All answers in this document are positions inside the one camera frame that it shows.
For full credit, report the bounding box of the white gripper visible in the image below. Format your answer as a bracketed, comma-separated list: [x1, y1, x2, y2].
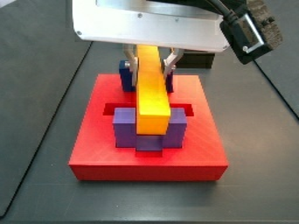
[72, 0, 230, 86]

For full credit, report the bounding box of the yellow long block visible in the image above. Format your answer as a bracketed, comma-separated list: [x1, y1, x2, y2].
[136, 45, 171, 135]

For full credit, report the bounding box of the red slotted base board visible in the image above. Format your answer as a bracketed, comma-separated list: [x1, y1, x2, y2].
[69, 74, 228, 181]

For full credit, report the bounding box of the blue U-shaped block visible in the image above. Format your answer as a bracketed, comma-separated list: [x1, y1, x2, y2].
[119, 60, 174, 93]

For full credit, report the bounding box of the purple U-shaped block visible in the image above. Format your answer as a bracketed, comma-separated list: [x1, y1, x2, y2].
[113, 108, 187, 151]

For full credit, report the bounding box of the dark grey work mat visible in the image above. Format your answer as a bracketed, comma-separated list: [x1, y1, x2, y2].
[0, 43, 299, 224]

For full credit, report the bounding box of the black cable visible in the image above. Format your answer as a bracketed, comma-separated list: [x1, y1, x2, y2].
[202, 0, 239, 23]

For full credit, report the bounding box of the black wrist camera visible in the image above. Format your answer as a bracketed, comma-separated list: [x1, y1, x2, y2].
[219, 0, 283, 65]

